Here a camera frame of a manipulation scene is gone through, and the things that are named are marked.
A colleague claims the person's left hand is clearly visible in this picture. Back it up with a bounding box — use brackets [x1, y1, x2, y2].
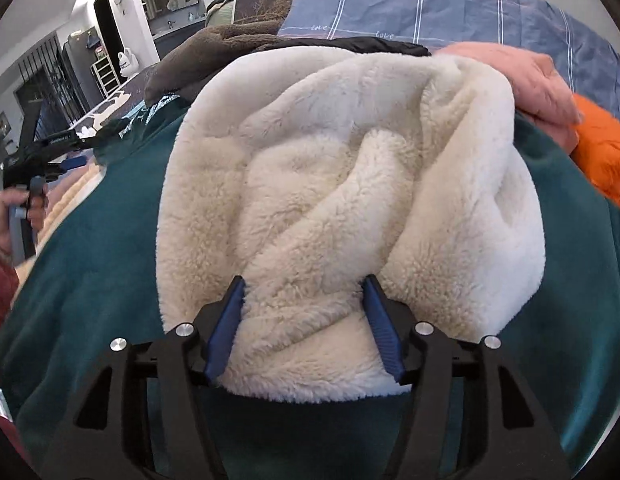
[0, 180, 50, 261]

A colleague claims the dark flower-print bedsheet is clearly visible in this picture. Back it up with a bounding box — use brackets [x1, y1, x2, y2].
[72, 71, 163, 138]

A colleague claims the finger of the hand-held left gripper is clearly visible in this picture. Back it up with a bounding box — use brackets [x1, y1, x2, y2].
[77, 119, 137, 153]
[46, 156, 87, 177]

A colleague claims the green pillow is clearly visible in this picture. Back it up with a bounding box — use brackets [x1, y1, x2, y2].
[205, 0, 239, 29]

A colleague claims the black refrigerator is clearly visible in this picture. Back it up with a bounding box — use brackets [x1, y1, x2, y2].
[62, 26, 113, 117]

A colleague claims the white plush toy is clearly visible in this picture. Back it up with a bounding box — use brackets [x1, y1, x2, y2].
[117, 49, 141, 76]

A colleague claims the teal fleece-lined coat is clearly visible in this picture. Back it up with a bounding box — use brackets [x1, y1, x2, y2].
[0, 52, 620, 480]

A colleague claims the folded pink garment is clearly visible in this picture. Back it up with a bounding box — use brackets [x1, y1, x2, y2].
[434, 41, 586, 157]

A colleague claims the blue plaid quilt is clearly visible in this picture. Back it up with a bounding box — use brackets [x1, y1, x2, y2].
[276, 0, 620, 128]

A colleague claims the person's left forearm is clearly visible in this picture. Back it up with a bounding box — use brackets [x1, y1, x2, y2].
[0, 240, 22, 341]

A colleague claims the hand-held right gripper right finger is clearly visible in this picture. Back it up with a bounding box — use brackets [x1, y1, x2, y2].
[362, 274, 576, 480]

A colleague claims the black garment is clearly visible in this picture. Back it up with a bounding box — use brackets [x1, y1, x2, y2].
[270, 36, 433, 59]

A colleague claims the black window grille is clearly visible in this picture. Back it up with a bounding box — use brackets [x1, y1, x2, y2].
[12, 34, 88, 153]

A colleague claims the white shelf rack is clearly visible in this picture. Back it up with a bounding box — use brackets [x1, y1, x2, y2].
[91, 55, 120, 97]

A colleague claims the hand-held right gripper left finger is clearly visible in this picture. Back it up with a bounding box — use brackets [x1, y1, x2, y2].
[40, 275, 248, 480]

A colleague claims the brown fleece garment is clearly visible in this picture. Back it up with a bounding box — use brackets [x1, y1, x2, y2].
[144, 20, 291, 107]

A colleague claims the folded orange jacket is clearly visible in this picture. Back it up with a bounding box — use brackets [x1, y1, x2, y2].
[568, 92, 620, 217]

